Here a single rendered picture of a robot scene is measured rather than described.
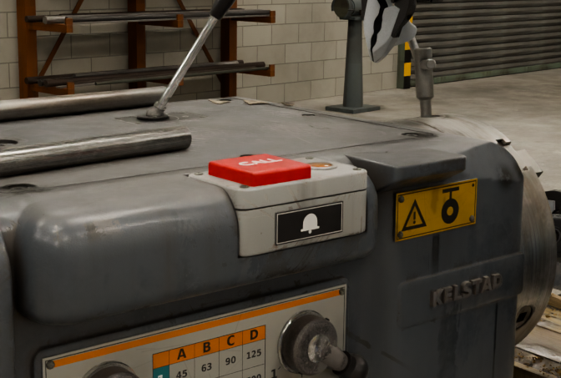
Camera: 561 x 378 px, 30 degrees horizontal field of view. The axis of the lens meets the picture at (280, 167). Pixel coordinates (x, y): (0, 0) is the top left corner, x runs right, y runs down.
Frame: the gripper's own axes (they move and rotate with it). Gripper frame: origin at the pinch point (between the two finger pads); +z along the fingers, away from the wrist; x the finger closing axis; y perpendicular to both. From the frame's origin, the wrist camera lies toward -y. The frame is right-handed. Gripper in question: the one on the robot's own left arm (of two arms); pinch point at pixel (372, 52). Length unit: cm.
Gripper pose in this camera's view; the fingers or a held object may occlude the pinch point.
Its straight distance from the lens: 145.8
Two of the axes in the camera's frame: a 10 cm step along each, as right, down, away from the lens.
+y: 7.8, -1.1, 6.2
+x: -6.0, -4.6, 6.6
